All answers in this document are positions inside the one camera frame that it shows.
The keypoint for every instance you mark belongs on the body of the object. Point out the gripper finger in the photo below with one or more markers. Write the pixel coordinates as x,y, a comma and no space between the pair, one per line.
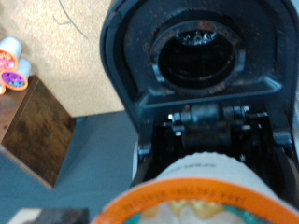
46,217

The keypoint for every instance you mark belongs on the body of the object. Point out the orange-rimmed coffee pod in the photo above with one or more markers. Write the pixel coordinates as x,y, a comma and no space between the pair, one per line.
202,174

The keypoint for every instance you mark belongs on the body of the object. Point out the black Keurig coffee machine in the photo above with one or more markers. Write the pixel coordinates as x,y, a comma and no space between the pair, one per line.
187,99

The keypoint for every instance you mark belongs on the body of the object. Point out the brown wooden box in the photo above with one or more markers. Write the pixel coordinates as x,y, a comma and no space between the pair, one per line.
34,124

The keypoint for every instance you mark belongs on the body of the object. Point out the pink-lidded coffee pod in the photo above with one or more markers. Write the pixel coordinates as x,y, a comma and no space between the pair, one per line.
9,54

